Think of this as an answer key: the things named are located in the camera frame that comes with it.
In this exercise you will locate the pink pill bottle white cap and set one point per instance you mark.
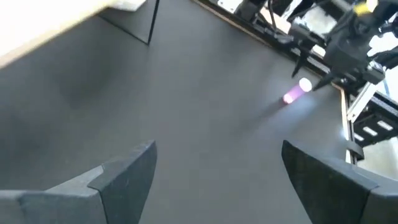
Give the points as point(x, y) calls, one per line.
point(295, 92)

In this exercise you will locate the yellow label tag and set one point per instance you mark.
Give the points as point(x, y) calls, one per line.
point(362, 7)

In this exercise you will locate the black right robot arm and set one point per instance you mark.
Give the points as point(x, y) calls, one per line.
point(248, 9)

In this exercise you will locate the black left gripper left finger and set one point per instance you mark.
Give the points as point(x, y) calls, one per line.
point(124, 186)

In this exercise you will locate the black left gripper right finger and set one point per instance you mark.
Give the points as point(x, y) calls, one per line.
point(335, 193)

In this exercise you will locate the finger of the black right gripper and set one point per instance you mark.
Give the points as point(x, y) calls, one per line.
point(300, 63)
point(326, 82)

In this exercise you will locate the wooden shelf with black legs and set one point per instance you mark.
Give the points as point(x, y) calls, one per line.
point(46, 28)

